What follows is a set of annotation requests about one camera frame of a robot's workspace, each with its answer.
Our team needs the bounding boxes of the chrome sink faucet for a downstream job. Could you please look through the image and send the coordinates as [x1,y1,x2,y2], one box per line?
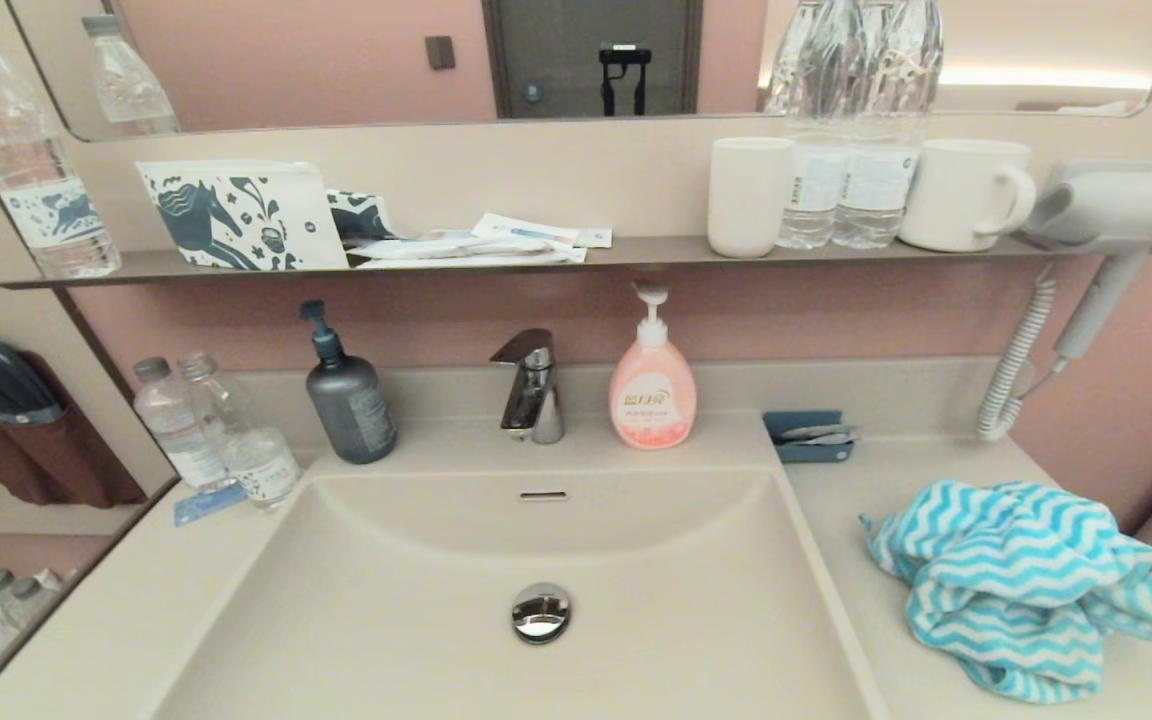
[489,328,567,445]

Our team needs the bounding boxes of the teal white striped cloth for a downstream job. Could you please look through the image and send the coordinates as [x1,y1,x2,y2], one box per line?
[859,479,1152,705]

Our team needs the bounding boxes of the beige sink basin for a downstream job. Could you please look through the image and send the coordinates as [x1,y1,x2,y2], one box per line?
[141,465,887,720]

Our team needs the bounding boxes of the pink soap pump bottle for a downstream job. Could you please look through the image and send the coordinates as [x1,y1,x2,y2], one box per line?
[608,281,698,451]

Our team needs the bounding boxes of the white blue sachet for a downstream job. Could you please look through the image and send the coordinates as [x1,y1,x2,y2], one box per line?
[472,212,614,250]

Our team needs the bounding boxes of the long white sachet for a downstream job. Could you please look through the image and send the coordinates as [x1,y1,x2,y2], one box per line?
[348,230,589,269]

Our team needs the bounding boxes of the dark grey pump bottle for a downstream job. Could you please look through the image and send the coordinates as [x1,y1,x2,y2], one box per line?
[299,300,399,465]

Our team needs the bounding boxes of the silvery packet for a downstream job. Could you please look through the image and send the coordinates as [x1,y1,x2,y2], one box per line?
[776,423,862,447]

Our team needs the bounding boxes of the small blue tray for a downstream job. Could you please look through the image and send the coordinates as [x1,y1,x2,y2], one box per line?
[762,409,855,465]

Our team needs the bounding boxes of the small horse print packet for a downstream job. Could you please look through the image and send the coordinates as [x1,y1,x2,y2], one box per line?
[326,189,399,243]

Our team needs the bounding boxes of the water bottle plain white label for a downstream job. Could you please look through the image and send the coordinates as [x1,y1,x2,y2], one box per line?
[133,357,235,495]
[774,0,852,251]

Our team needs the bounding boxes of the clear water bottles on counter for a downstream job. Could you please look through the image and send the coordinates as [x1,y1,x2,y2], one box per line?
[179,351,303,512]

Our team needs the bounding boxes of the water bottles on shelf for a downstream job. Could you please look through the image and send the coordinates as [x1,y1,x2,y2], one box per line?
[833,0,945,251]

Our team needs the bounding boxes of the white horse print pouch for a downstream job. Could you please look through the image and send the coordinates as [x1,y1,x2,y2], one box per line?
[135,159,350,272]

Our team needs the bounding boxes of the small blue card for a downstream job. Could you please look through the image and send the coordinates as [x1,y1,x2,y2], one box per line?
[173,482,249,527]

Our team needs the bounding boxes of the brown fabric pocket holder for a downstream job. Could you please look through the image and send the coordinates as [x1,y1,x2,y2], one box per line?
[0,350,147,508]

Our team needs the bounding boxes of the black slipper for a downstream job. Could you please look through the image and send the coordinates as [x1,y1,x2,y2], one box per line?
[0,337,64,425]

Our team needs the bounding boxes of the grey hair dryer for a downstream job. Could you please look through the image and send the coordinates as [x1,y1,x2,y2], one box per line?
[1016,165,1152,363]

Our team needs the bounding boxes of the water bottle horse print label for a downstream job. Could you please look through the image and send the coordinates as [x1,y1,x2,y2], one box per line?
[0,12,123,280]

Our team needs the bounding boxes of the grey metal wall shelf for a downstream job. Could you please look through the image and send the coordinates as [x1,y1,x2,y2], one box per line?
[0,235,1107,291]

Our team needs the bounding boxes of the white cup without handle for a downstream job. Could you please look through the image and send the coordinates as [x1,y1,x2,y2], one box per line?
[707,137,796,259]

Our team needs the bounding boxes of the wall mirror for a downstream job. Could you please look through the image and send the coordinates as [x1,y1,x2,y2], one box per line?
[1,0,1152,143]

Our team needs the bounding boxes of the white mug with handle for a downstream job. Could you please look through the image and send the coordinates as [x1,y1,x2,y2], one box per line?
[898,138,1038,254]

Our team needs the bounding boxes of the grey coiled dryer cord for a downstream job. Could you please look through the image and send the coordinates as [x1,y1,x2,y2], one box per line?
[975,262,1072,444]

